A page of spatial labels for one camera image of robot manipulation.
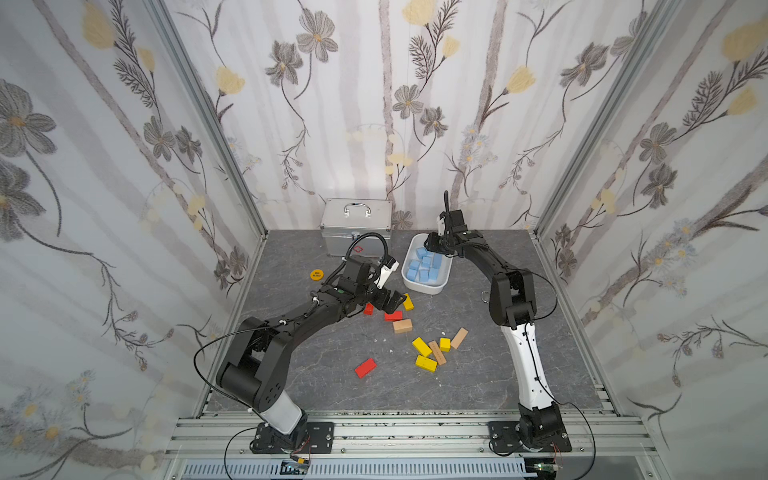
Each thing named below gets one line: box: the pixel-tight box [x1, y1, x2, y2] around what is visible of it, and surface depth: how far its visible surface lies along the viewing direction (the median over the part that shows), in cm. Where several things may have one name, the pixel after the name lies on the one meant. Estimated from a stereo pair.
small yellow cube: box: [439, 338, 451, 353], surface depth 90 cm
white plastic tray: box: [401, 233, 453, 295], surface depth 109 cm
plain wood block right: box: [451, 327, 469, 349], surface depth 93 cm
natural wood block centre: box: [393, 318, 413, 334], surface depth 95 cm
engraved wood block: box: [428, 340, 447, 366], surface depth 90 cm
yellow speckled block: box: [415, 355, 437, 373], surface depth 88 cm
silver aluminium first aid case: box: [320, 198, 393, 258], surface depth 106 cm
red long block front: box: [355, 358, 376, 379], surface depth 88 cm
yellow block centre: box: [411, 336, 432, 357], surface depth 90 cm
